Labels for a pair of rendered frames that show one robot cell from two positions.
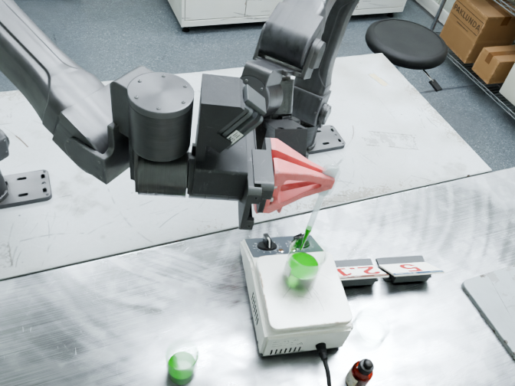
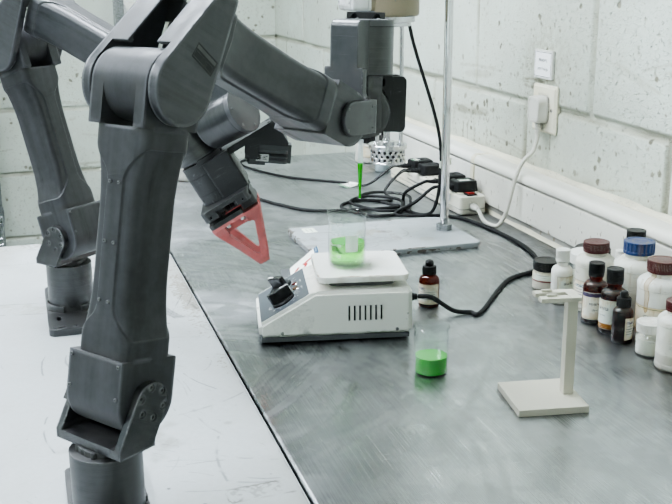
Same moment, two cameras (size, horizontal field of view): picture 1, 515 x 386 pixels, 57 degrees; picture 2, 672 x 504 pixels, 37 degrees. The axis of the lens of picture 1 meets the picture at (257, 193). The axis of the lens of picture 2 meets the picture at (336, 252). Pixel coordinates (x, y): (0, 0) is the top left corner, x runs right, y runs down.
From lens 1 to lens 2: 1.22 m
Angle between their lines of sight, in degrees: 70
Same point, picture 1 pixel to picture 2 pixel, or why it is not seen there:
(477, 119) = not seen: outside the picture
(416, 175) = not seen: hidden behind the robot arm
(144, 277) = (303, 393)
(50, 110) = (331, 87)
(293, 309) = (384, 266)
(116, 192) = not seen: hidden behind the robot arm
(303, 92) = (82, 207)
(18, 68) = (293, 68)
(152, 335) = (387, 386)
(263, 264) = (329, 275)
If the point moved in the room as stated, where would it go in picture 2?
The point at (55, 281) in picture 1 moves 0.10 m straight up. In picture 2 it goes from (307, 447) to (306, 355)
